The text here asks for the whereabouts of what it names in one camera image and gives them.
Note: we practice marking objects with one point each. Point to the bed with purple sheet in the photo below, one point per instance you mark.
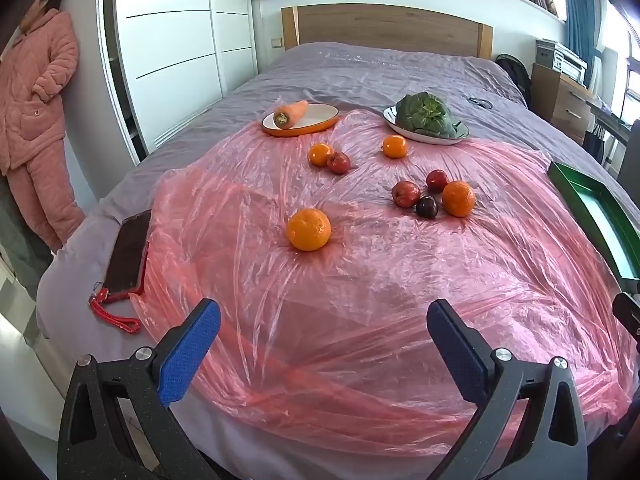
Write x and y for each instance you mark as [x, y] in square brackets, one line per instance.
[380, 75]

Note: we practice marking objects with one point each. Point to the orange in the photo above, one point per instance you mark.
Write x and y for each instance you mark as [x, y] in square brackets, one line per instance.
[394, 146]
[308, 230]
[320, 154]
[458, 199]

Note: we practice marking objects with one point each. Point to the smartphone in red case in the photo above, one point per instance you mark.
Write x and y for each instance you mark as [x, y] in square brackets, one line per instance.
[127, 250]

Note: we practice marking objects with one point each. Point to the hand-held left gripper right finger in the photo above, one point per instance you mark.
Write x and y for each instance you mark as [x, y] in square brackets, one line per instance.
[457, 355]

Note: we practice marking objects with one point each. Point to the carrot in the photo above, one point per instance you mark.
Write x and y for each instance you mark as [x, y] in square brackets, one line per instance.
[292, 114]

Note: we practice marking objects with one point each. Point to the green leafy vegetable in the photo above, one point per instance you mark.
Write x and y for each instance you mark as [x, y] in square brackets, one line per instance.
[425, 112]

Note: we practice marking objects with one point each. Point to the blue window curtain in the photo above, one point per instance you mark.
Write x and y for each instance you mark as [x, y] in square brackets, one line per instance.
[577, 10]

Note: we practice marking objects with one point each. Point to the white round plate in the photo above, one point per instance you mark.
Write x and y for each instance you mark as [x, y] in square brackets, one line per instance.
[430, 139]

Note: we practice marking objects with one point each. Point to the wooden drawer cabinet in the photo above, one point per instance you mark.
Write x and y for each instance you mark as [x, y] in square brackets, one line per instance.
[560, 105]

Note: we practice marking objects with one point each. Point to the small red apple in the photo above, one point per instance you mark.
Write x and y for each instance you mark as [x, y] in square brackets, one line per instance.
[405, 194]
[437, 181]
[339, 162]

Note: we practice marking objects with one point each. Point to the dark purple plum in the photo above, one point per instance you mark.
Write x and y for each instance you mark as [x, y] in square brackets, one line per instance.
[426, 207]

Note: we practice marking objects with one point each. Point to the green tray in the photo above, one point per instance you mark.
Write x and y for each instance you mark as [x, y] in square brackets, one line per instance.
[595, 200]

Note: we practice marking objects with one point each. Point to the white wardrobe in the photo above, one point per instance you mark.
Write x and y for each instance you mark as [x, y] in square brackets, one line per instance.
[170, 35]

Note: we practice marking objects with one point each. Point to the wooden headboard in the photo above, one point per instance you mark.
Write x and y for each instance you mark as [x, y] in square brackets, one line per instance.
[385, 27]

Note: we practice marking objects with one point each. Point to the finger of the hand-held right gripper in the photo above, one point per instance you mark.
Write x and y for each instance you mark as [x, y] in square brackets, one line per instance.
[628, 312]

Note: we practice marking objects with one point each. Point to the black backpack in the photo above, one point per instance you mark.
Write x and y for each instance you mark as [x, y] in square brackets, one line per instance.
[515, 75]

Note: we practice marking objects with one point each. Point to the grey printer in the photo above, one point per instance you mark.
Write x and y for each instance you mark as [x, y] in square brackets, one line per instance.
[555, 57]

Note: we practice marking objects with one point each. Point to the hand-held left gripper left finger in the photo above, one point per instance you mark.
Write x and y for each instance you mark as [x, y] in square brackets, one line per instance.
[187, 355]

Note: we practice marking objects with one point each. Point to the pink plastic sheet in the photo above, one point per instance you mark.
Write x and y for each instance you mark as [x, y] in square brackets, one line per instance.
[350, 310]

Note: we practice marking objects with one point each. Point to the orange oval plate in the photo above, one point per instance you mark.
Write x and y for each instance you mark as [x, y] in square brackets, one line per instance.
[320, 117]

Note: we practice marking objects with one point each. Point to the white wall socket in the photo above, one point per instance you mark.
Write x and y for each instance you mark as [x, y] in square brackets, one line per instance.
[276, 42]

